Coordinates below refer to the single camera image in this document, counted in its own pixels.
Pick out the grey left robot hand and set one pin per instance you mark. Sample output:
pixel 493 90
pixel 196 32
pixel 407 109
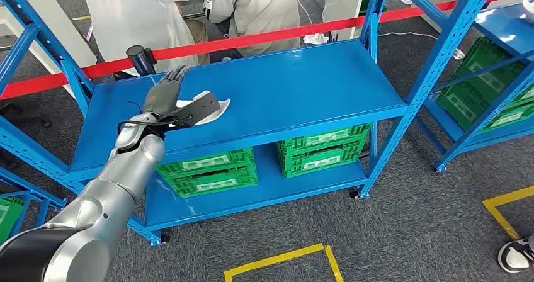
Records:
pixel 162 96

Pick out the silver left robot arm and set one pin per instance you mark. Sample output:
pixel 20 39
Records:
pixel 125 176

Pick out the blue steel shelf rack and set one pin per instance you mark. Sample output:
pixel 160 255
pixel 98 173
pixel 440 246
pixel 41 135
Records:
pixel 507 25
pixel 271 88
pixel 33 189

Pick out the black stool base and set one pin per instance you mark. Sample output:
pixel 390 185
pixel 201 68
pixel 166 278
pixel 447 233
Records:
pixel 123 75

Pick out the red barrier belt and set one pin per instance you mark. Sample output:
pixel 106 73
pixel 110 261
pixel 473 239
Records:
pixel 250 38

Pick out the white board panel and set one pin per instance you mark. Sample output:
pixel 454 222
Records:
pixel 62 21

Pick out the white power strip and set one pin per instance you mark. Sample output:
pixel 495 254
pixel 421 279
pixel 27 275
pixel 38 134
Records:
pixel 315 39

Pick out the black electronic device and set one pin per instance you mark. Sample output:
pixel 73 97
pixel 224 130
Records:
pixel 332 37

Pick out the yellow floor tape square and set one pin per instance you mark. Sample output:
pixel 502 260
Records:
pixel 509 197

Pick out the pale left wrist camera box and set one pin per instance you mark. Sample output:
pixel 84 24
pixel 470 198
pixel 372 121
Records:
pixel 200 109

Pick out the black stanchion post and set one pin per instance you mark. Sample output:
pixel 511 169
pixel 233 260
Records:
pixel 139 59

